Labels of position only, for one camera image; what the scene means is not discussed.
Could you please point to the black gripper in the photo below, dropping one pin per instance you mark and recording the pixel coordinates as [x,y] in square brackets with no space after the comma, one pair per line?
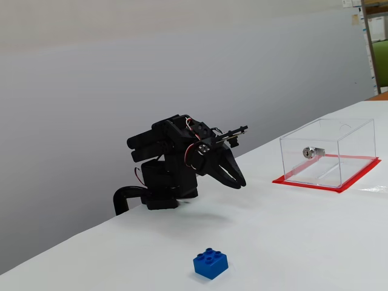
[212,162]

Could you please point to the blue lego brick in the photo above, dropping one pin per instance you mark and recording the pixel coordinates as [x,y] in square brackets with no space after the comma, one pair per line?
[209,265]

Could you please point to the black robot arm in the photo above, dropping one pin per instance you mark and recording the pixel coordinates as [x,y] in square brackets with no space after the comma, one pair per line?
[169,182]

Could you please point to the transparent plastic box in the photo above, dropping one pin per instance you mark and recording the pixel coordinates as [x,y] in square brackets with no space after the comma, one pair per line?
[357,142]

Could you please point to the white cardboard box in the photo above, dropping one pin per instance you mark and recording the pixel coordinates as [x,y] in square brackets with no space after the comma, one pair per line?
[379,28]

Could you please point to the silver lock cylinder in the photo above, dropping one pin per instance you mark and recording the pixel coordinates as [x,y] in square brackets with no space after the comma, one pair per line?
[309,152]

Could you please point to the black table clamp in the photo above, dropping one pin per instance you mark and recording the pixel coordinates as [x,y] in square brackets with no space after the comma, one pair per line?
[119,200]

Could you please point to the brown wooden desk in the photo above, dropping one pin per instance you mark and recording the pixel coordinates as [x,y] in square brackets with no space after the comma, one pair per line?
[380,97]

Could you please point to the green panel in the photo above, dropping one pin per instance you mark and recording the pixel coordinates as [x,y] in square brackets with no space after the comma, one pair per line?
[382,66]

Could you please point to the beige paper note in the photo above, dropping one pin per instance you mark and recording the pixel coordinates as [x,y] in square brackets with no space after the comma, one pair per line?
[355,18]

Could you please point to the white paper label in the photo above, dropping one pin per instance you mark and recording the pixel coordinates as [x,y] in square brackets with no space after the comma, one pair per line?
[347,3]

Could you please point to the black wrist camera board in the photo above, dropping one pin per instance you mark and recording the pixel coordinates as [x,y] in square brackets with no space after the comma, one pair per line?
[241,130]

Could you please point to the red tape frame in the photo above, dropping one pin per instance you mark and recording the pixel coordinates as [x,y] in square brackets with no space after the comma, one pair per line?
[360,173]

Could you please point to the grey metal shelf post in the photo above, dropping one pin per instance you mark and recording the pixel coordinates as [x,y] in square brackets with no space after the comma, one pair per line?
[373,54]

